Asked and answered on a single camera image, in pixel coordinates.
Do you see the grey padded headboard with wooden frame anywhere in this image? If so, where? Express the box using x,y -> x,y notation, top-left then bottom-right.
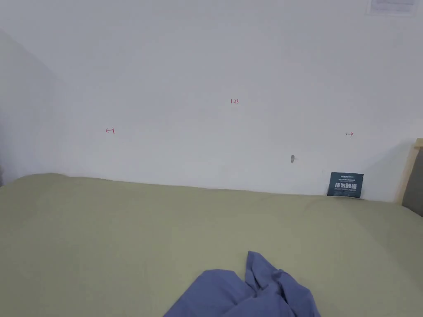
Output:
397,137 -> 423,218

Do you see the dark card with white print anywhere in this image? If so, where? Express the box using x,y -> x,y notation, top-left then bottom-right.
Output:
327,171 -> 364,199

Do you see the blue shirt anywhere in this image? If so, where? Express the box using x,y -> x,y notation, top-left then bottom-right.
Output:
163,251 -> 322,317

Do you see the bed with pale green sheet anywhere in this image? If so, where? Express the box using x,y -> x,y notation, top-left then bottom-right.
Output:
0,173 -> 423,317

